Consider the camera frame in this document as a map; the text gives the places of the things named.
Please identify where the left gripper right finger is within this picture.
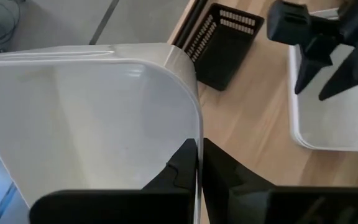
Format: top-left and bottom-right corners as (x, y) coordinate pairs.
(202, 138), (276, 224)

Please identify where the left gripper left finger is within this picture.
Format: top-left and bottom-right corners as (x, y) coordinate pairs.
(141, 138), (198, 192)

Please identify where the white plastic basket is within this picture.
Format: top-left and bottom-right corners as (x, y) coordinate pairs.
(287, 8), (358, 153)
(290, 9), (358, 149)
(0, 42), (204, 224)

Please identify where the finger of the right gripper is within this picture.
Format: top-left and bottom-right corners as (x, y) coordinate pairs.
(293, 37), (335, 95)
(318, 54), (358, 101)

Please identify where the black mesh basket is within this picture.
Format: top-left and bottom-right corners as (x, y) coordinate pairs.
(183, 2), (265, 91)

